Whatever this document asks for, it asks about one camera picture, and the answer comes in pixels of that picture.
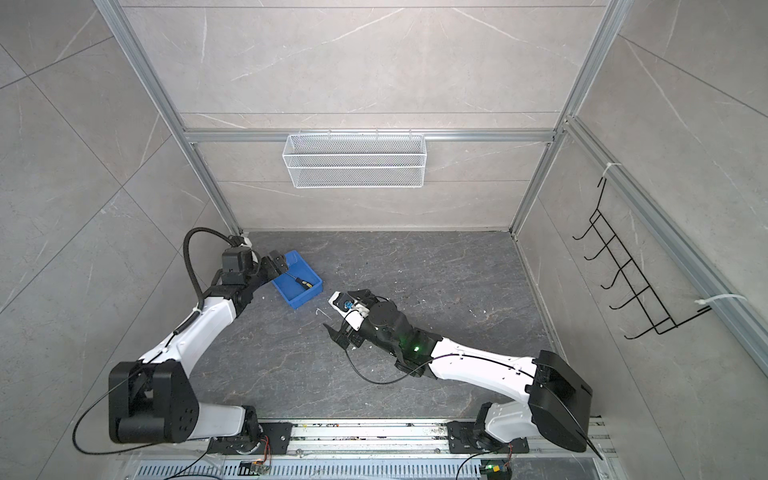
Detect black handled screwdriver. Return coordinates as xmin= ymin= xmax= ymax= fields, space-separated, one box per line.
xmin=286 ymin=272 xmax=313 ymax=290

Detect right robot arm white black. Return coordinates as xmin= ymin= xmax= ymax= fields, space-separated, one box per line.
xmin=328 ymin=289 xmax=596 ymax=453

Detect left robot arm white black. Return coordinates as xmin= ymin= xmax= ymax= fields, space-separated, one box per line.
xmin=108 ymin=245 xmax=288 ymax=454

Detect blue plastic bin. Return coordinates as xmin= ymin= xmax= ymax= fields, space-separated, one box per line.
xmin=272 ymin=250 xmax=323 ymax=310

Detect white zip tie upper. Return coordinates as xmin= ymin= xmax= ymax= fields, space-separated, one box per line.
xmin=601 ymin=162 xmax=622 ymax=178

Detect white zip tie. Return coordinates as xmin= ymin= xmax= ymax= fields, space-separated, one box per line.
xmin=694 ymin=293 xmax=748 ymax=306
xmin=601 ymin=162 xmax=622 ymax=178

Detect white zip tie lower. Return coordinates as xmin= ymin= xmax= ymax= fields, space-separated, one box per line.
xmin=694 ymin=293 xmax=748 ymax=306

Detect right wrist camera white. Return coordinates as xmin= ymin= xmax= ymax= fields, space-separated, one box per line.
xmin=328 ymin=291 xmax=368 ymax=318

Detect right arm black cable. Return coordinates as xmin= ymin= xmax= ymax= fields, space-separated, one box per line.
xmin=343 ymin=344 xmax=541 ymax=386

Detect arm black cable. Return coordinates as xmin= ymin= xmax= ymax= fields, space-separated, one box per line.
xmin=71 ymin=227 xmax=238 ymax=456
xmin=343 ymin=344 xmax=541 ymax=386

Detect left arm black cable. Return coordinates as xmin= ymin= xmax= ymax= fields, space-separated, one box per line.
xmin=71 ymin=227 xmax=238 ymax=456

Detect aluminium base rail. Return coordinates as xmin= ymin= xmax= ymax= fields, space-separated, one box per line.
xmin=116 ymin=418 xmax=619 ymax=462

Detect white wire mesh basket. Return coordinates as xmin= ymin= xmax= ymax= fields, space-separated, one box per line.
xmin=282 ymin=133 xmax=428 ymax=189

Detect black wire hook rack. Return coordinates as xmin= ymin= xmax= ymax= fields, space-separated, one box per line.
xmin=572 ymin=178 xmax=713 ymax=341

